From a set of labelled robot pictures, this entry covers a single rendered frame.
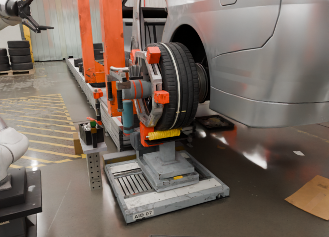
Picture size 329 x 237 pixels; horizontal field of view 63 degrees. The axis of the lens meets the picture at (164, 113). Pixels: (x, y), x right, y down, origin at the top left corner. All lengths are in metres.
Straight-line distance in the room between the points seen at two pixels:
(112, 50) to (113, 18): 0.26
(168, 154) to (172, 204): 0.42
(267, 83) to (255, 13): 0.35
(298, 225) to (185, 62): 1.32
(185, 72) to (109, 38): 0.85
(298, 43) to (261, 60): 0.18
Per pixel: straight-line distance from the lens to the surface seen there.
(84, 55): 4.33
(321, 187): 2.64
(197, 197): 2.12
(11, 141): 1.99
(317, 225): 2.21
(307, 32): 1.40
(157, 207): 2.02
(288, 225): 2.13
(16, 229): 2.03
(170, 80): 1.77
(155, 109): 1.82
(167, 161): 2.25
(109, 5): 2.43
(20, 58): 10.23
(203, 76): 2.12
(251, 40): 1.50
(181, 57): 1.88
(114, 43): 2.43
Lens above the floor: 1.25
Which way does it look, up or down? 17 degrees down
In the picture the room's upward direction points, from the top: 1 degrees counter-clockwise
